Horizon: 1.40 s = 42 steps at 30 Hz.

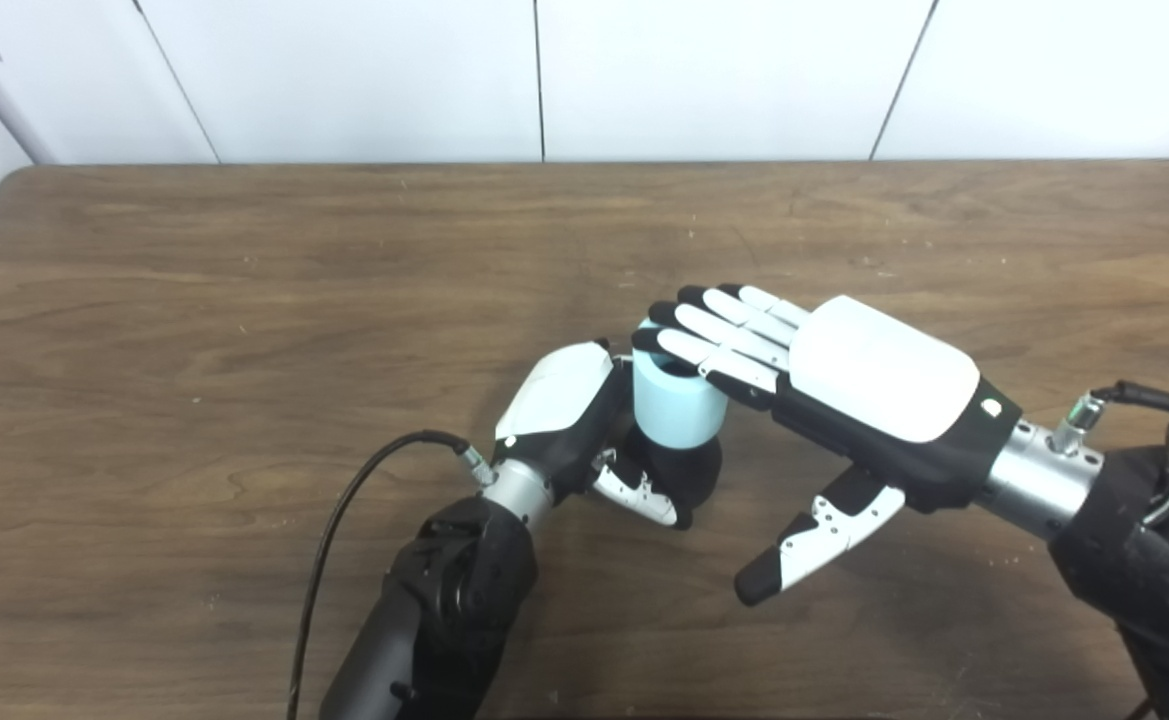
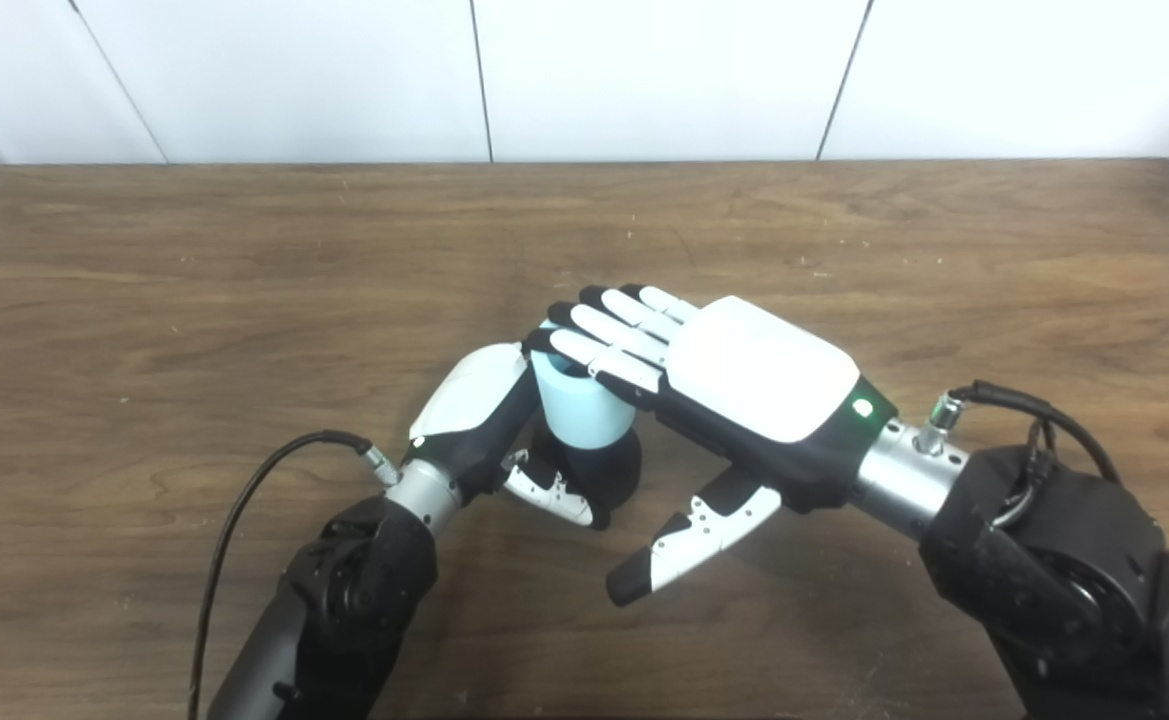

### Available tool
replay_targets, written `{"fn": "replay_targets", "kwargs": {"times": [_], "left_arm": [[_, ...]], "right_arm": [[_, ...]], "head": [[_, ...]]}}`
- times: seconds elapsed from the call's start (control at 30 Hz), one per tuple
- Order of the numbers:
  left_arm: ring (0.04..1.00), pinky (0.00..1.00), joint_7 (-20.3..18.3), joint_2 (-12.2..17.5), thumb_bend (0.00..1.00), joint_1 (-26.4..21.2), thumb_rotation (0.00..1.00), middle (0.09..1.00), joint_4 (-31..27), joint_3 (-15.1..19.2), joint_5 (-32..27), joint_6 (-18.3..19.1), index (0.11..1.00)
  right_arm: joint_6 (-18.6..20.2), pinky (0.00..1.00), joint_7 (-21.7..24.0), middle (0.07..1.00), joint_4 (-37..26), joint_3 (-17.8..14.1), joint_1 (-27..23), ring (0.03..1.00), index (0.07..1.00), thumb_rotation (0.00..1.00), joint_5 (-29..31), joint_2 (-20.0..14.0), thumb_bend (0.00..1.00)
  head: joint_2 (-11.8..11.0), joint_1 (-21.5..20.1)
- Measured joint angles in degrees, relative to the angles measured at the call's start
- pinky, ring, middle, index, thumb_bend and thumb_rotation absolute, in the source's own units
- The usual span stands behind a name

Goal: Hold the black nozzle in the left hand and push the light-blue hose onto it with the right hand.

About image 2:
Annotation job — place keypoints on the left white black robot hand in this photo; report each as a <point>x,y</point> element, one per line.
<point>469,395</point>

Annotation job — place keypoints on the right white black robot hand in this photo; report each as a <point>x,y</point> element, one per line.
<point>764,370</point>

